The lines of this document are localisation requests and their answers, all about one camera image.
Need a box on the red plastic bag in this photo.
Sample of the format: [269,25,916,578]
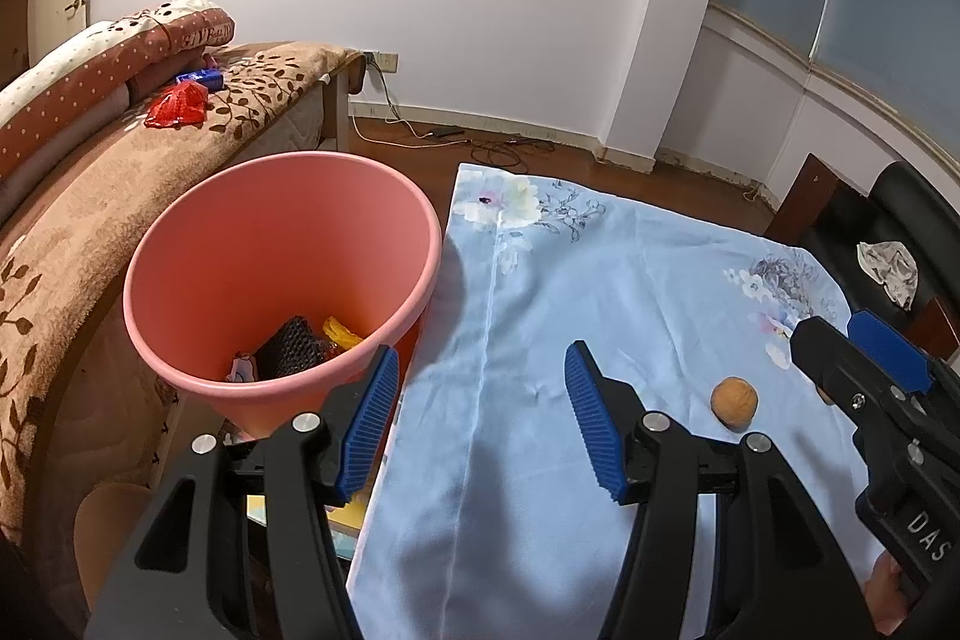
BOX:
[145,81,208,128]

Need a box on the cable on floor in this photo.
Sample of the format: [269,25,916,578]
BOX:
[348,55,562,178]

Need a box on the yellow plastic wrapper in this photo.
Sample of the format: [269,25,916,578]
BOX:
[322,317,364,351]

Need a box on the red dotted folded quilt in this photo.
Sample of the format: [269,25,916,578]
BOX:
[2,0,235,185]

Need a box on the right hand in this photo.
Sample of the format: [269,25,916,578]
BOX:
[864,551,910,635]

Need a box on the light blue floral tablecloth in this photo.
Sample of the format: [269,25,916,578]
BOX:
[348,164,880,638]

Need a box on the blue small packet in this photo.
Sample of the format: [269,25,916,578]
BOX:
[176,68,224,92]

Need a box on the crumpled white cloth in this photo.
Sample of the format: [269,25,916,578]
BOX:
[856,241,919,310]

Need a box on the brown walnut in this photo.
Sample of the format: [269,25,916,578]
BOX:
[709,377,760,432]

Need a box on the pink plastic trash bin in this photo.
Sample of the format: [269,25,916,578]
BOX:
[124,152,443,438]

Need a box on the black foam net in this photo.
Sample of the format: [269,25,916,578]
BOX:
[254,315,342,380]

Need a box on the black leather armchair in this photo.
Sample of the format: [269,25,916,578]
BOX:
[766,154,958,360]

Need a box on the colourful box under bin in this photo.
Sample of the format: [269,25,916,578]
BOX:
[245,487,371,562]

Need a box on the red white plastic wrapper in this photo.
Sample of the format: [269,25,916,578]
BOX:
[226,354,259,383]

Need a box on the brown leaf pattern bed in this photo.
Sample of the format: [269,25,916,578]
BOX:
[2,42,364,544]

